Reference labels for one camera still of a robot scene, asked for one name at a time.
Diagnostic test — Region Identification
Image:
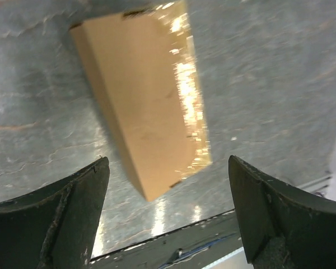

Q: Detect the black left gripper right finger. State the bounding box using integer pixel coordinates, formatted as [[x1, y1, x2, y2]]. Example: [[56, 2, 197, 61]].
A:
[[228, 156, 336, 268]]

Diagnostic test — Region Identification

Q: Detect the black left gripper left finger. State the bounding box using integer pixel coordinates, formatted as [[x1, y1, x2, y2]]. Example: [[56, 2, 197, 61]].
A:
[[0, 157, 109, 268]]

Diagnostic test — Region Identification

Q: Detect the brown cardboard express box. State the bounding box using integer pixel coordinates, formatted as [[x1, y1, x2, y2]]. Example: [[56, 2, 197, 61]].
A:
[[70, 1, 211, 201]]

